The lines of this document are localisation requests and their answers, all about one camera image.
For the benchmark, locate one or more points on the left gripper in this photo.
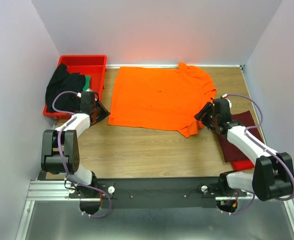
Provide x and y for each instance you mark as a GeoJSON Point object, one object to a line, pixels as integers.
{"type": "Point", "coordinates": [99, 112]}

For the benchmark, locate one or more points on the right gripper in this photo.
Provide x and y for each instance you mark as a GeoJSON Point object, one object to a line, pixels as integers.
{"type": "Point", "coordinates": [204, 114]}

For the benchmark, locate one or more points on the orange t-shirt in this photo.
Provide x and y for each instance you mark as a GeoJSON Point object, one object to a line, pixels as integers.
{"type": "Point", "coordinates": [161, 99]}

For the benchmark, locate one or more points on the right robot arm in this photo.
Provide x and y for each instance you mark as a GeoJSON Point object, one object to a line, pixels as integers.
{"type": "Point", "coordinates": [273, 176]}

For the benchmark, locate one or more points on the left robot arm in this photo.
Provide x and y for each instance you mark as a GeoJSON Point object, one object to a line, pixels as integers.
{"type": "Point", "coordinates": [60, 150]}

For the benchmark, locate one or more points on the green t-shirt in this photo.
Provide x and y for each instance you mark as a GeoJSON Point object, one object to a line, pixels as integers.
{"type": "Point", "coordinates": [87, 84]}

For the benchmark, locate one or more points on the red plastic bin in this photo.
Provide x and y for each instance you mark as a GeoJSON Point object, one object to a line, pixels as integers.
{"type": "Point", "coordinates": [87, 65]}

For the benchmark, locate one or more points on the folded maroon t-shirt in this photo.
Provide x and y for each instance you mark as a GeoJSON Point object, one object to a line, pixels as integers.
{"type": "Point", "coordinates": [231, 152]}

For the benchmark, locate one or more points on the black t-shirt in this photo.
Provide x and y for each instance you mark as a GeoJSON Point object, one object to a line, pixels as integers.
{"type": "Point", "coordinates": [63, 81]}

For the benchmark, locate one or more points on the folded red t-shirt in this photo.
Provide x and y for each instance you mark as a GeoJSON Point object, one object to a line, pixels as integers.
{"type": "Point", "coordinates": [242, 165]}

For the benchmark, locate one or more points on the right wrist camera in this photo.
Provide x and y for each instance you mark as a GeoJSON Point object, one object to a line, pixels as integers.
{"type": "Point", "coordinates": [229, 102]}

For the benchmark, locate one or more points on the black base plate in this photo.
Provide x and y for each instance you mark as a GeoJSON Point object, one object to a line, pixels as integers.
{"type": "Point", "coordinates": [156, 193]}

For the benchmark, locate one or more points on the aluminium frame rail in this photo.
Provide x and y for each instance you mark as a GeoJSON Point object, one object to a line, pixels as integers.
{"type": "Point", "coordinates": [51, 213]}

